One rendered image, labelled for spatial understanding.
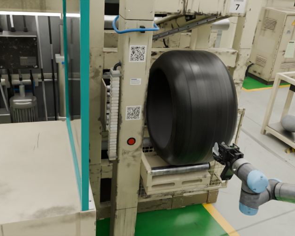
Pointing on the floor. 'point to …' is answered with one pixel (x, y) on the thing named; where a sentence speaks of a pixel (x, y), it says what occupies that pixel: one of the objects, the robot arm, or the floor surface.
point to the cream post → (121, 196)
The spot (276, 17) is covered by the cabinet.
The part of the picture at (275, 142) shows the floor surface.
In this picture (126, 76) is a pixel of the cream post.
